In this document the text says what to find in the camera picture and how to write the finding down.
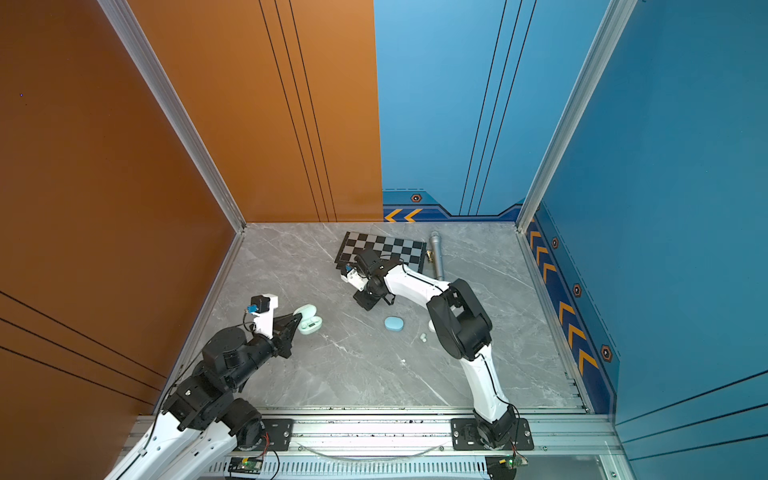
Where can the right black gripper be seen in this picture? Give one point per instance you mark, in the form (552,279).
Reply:
(367,305)

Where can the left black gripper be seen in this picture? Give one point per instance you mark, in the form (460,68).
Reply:
(283,340)

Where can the green earbud charging case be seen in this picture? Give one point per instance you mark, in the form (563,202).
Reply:
(309,322)

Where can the blue earbud charging case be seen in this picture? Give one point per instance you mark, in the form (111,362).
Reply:
(394,324)

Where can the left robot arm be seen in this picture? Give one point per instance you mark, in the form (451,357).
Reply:
(202,420)

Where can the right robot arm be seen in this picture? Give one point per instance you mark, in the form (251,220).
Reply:
(462,326)

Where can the black and silver chessboard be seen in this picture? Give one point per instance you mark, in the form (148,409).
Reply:
(412,253)

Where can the silver microphone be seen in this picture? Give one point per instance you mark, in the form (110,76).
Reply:
(435,249)

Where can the left green circuit board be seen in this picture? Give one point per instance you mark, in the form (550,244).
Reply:
(245,465)

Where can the green circuit board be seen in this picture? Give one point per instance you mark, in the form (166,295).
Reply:
(245,465)
(513,462)

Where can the right green circuit board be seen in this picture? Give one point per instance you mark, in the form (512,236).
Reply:
(513,462)

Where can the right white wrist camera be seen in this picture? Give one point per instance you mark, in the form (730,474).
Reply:
(351,275)

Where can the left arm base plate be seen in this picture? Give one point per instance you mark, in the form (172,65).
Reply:
(270,434)

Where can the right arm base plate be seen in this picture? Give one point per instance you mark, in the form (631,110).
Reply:
(475,434)

